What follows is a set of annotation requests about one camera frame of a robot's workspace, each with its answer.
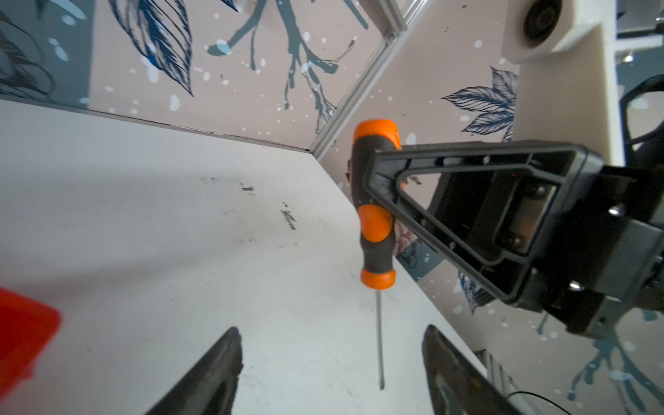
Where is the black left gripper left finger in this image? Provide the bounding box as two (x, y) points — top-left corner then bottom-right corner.
(148, 327), (243, 414)

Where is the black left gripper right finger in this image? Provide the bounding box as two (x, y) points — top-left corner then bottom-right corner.
(422, 324), (520, 415)

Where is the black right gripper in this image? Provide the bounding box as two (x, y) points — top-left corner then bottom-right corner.
(363, 140), (663, 339)

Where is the orange grey handled screwdriver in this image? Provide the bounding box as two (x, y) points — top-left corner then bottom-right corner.
(349, 119), (401, 390)

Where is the red plastic bin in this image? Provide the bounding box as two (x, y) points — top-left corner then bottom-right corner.
(1, 289), (62, 400)

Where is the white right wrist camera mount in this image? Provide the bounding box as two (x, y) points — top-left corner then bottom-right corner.
(502, 1), (625, 166)

